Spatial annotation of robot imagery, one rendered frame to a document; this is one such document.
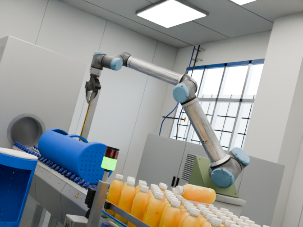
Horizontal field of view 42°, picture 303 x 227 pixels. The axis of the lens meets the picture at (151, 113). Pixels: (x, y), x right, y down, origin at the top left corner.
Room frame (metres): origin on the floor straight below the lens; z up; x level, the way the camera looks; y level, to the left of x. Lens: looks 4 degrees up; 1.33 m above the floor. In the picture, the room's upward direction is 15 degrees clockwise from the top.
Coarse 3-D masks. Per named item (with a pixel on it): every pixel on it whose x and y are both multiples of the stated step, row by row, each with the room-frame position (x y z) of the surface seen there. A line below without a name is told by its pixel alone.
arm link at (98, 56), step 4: (96, 52) 2.73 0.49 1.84; (100, 52) 2.73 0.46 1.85; (96, 56) 2.73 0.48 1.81; (100, 56) 2.73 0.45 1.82; (92, 60) 2.76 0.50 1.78; (96, 60) 2.73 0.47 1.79; (100, 60) 2.72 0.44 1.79; (92, 64) 2.75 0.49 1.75; (96, 64) 2.74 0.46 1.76; (100, 64) 2.74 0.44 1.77; (96, 68) 2.74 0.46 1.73; (100, 68) 2.76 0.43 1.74
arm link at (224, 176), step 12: (180, 84) 2.47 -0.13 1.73; (192, 84) 2.51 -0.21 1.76; (180, 96) 2.47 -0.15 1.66; (192, 96) 2.47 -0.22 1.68; (192, 108) 2.48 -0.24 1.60; (192, 120) 2.51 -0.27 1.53; (204, 120) 2.50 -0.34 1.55; (204, 132) 2.50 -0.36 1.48; (204, 144) 2.53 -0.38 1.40; (216, 144) 2.52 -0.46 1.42; (216, 156) 2.52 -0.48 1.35; (228, 156) 2.54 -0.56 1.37; (216, 168) 2.52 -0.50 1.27; (228, 168) 2.51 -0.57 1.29; (240, 168) 2.61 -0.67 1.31; (216, 180) 2.55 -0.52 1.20; (228, 180) 2.50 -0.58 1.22
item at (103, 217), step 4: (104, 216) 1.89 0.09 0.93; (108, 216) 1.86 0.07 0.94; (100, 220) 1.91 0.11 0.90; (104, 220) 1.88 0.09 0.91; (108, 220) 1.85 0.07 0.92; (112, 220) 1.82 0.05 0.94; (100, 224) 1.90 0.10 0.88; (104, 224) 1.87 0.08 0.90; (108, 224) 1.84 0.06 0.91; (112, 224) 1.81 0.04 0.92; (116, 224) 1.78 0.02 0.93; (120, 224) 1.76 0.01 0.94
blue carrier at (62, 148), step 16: (48, 144) 3.11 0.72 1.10; (64, 144) 2.87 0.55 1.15; (80, 144) 2.70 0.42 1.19; (96, 144) 2.65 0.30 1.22; (48, 160) 3.23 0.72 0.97; (64, 160) 2.79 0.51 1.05; (80, 160) 2.60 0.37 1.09; (96, 160) 2.66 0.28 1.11; (80, 176) 2.62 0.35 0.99; (96, 176) 2.68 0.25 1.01
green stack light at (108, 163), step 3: (105, 159) 1.76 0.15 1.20; (108, 159) 1.75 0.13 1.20; (111, 159) 1.75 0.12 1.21; (114, 159) 1.76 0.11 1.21; (102, 162) 1.77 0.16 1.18; (105, 162) 1.76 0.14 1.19; (108, 162) 1.75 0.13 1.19; (111, 162) 1.75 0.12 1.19; (114, 162) 1.76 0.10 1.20; (102, 165) 1.76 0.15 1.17; (105, 165) 1.75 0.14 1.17; (108, 165) 1.75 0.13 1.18; (111, 165) 1.76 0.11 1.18; (114, 165) 1.77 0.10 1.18; (105, 168) 1.75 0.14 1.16; (108, 168) 1.75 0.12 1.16; (111, 168) 1.76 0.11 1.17; (114, 168) 1.77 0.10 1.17
